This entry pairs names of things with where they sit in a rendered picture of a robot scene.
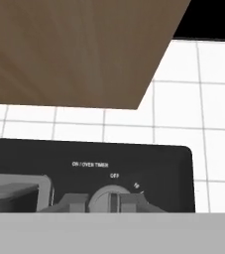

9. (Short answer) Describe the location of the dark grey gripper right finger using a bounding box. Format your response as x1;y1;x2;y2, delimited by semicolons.
118;192;168;214

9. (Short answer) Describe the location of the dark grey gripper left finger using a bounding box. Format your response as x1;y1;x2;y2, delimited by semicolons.
39;192;90;214

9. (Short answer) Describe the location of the grey round timer knob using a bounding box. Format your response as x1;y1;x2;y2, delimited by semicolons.
87;185;134;214

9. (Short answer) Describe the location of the grey toaster oven door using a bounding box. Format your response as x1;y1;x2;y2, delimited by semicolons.
0;173;56;214

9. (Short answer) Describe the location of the black toaster oven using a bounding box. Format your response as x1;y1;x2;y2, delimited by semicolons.
0;137;196;214

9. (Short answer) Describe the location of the brown wooden wall cupboard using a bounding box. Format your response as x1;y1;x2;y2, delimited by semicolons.
0;0;192;110

